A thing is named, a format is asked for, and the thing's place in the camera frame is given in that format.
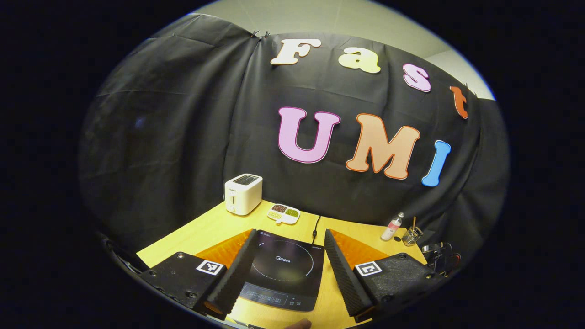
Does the small bottle with pink label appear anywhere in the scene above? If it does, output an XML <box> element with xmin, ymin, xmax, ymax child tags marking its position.
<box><xmin>381</xmin><ymin>212</ymin><xmax>405</xmax><ymax>242</ymax></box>

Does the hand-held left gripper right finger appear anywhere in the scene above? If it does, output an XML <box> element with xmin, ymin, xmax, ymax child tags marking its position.
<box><xmin>324</xmin><ymin>228</ymin><xmax>446</xmax><ymax>323</ymax></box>

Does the clear cup in wire holder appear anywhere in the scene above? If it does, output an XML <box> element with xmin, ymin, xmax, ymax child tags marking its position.
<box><xmin>402</xmin><ymin>226</ymin><xmax>424</xmax><ymax>247</ymax></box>

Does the black induction cooktop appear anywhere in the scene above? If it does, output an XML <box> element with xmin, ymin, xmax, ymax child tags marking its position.
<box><xmin>238</xmin><ymin>229</ymin><xmax>325</xmax><ymax>313</ymax></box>

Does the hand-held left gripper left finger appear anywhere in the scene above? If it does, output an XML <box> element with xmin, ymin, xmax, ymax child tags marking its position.
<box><xmin>137</xmin><ymin>228</ymin><xmax>258</xmax><ymax>320</ymax></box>

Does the white toaster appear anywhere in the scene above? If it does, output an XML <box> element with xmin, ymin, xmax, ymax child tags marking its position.
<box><xmin>224</xmin><ymin>174</ymin><xmax>263</xmax><ymax>216</ymax></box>

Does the white divided dish of beans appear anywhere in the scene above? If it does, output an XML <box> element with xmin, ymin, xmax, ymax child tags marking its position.
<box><xmin>267</xmin><ymin>203</ymin><xmax>301</xmax><ymax>225</ymax></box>

